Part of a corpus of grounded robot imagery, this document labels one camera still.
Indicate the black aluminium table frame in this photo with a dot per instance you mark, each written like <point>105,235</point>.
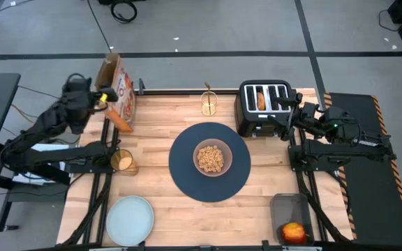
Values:
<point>173,92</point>

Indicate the cereal rings heap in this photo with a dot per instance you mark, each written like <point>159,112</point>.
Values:
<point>210,158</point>

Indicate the grey plastic container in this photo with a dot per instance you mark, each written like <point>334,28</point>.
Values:
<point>290,209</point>

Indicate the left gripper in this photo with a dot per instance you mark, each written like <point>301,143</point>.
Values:
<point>79,94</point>

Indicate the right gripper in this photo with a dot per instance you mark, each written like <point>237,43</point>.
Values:
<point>297,115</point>

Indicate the black hazard-striped floor mat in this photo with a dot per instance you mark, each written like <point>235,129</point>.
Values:
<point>372,191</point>

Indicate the black four-slot toaster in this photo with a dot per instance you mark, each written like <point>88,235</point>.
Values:
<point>253,122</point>

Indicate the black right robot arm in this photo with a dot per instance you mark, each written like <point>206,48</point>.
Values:
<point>344,150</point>

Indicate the white paper sheets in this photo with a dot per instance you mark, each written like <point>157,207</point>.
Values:
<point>23,176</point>

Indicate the pale blue plate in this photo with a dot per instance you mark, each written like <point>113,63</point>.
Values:
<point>130,221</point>

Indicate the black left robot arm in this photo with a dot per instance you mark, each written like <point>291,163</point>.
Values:
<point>40,125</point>

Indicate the red apple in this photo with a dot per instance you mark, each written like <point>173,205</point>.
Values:
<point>294,233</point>

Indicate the orange pumpkin cereal box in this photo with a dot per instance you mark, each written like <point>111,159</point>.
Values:
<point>122,87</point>

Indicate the amber glass of orange juice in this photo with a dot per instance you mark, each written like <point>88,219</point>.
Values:
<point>124,163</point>

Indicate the dark blue round placemat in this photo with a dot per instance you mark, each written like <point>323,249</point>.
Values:
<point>187,181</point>

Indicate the black table edge clamp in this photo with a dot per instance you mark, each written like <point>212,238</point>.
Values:
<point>141,86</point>

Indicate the toasted bagel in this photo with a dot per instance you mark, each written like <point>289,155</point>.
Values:
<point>261,101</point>

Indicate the pink bowl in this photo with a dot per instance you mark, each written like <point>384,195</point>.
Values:
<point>201,143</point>

